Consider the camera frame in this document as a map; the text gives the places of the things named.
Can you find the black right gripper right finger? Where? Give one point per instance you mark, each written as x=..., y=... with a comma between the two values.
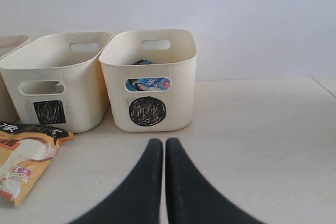
x=190, y=197

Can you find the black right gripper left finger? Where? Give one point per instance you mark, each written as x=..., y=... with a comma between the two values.
x=137, y=199

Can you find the blue instant noodle bag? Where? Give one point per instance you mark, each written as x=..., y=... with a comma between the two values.
x=148, y=84

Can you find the orange instant noodle bag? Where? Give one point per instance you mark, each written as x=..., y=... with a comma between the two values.
x=26, y=151

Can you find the cream bin with square mark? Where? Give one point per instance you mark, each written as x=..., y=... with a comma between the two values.
x=57, y=80

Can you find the cream bin with circle mark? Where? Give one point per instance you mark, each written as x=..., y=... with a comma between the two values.
x=169, y=53

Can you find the cream bin with triangle mark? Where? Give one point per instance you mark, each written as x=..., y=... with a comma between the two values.
x=9, y=44

